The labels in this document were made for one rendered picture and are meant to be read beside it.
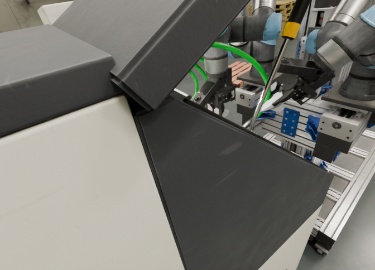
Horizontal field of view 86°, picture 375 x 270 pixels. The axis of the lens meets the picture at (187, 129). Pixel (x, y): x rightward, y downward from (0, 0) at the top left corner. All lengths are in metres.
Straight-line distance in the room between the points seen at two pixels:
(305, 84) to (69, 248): 0.61
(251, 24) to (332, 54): 0.24
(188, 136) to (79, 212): 0.12
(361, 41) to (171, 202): 0.56
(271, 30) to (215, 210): 0.55
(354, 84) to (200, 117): 0.98
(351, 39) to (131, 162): 0.57
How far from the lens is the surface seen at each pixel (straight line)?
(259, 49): 1.28
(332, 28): 0.80
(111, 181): 0.20
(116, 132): 0.17
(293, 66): 0.61
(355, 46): 0.64
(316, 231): 1.61
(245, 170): 0.33
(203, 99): 0.65
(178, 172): 0.23
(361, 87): 1.14
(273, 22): 0.71
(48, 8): 0.85
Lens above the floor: 1.53
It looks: 34 degrees down
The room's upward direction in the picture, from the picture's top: 9 degrees counter-clockwise
